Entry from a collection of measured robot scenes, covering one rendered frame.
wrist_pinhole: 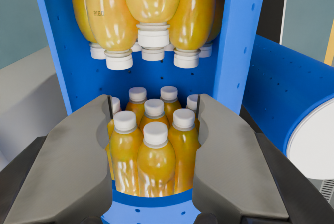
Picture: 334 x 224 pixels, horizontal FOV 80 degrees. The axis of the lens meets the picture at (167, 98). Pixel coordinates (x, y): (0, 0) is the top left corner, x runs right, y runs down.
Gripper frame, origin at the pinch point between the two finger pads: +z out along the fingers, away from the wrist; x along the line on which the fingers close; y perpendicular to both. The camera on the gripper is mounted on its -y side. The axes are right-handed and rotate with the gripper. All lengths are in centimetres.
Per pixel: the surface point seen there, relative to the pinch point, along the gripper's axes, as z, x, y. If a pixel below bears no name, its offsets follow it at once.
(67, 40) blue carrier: 21.2, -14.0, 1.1
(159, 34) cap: 12.6, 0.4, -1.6
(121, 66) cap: 16.8, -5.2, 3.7
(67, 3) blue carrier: 23.2, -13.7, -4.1
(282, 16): 115, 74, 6
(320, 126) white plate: 26, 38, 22
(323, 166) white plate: 26, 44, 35
